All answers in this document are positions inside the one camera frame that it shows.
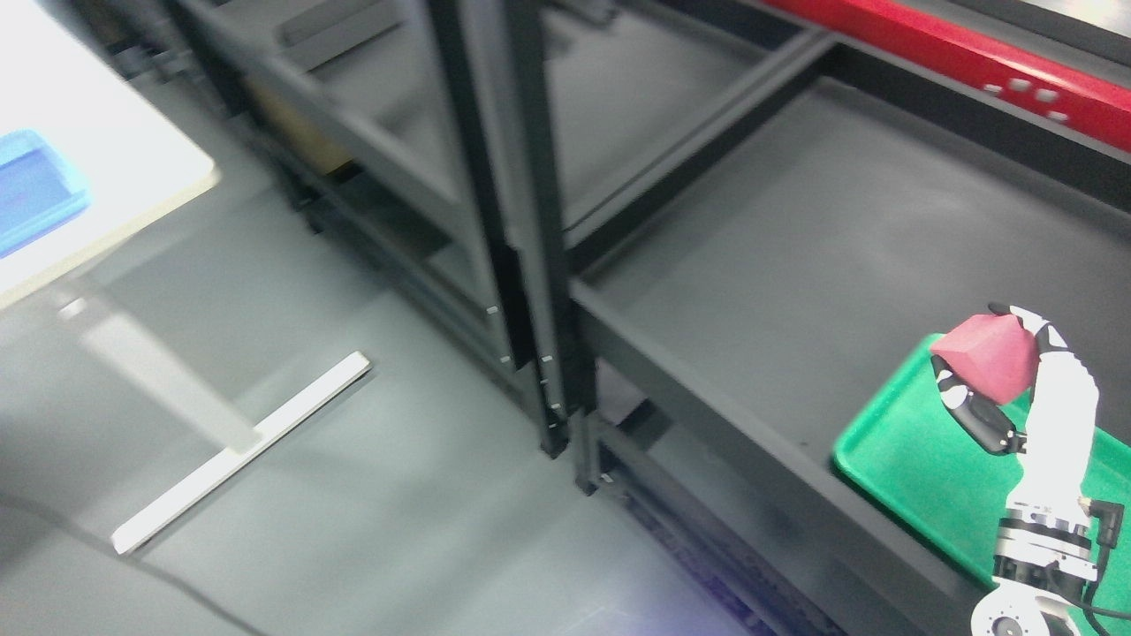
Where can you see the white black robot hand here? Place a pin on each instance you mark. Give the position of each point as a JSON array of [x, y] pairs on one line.
[[1049, 427]]

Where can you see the pink cube block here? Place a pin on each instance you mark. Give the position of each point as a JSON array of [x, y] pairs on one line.
[[992, 354]]

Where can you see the black metal shelf right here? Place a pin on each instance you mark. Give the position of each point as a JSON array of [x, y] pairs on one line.
[[733, 228]]

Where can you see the black metal shelf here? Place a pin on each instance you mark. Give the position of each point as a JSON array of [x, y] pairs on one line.
[[733, 228], [365, 113]]

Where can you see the black metal shelf left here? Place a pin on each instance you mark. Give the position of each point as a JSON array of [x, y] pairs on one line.
[[365, 113]]

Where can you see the blue plastic tray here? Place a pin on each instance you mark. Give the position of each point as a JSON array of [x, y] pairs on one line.
[[41, 189]]

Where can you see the red metal beam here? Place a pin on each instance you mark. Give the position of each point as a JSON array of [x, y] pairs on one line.
[[1084, 102]]

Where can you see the white table with T-leg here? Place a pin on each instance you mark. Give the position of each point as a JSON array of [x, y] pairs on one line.
[[139, 167]]

